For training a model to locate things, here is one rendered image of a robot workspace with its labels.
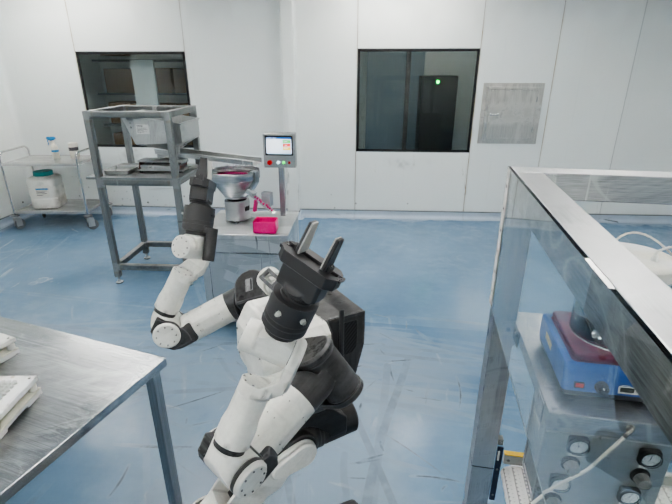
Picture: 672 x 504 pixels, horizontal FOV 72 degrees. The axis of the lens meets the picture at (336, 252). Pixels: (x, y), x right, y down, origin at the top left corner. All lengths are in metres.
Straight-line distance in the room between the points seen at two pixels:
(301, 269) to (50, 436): 1.08
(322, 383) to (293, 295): 0.30
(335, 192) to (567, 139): 2.86
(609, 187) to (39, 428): 1.65
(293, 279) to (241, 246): 2.45
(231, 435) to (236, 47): 5.30
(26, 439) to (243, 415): 0.89
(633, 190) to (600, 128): 5.26
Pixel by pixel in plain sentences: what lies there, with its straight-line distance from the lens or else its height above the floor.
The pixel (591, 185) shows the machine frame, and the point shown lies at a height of 1.59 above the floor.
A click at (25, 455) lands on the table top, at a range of 1.63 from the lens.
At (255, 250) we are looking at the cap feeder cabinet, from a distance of 3.22.
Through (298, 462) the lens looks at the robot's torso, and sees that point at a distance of 1.44.
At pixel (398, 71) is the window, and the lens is 5.75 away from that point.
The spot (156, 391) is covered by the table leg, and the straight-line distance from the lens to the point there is 1.90.
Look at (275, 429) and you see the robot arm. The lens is 1.01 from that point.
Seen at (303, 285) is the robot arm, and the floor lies 1.48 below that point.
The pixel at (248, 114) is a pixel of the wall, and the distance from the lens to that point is 5.93.
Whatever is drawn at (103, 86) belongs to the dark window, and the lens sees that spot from 6.55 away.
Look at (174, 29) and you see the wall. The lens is 6.15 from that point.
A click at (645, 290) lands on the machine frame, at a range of 0.57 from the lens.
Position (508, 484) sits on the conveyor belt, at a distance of 1.44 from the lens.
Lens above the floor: 1.83
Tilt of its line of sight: 22 degrees down
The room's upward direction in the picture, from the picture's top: straight up
